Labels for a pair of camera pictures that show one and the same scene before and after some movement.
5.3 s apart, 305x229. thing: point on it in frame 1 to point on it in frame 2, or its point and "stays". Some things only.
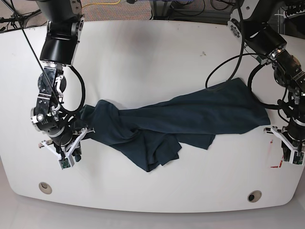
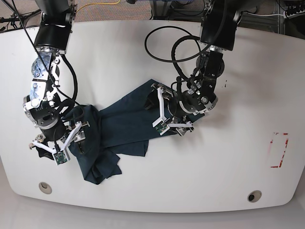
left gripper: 294,133 to 176,109
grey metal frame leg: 160,9 stays
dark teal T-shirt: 225,107 to 124,127
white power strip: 285,15 stays
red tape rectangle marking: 280,163 stays
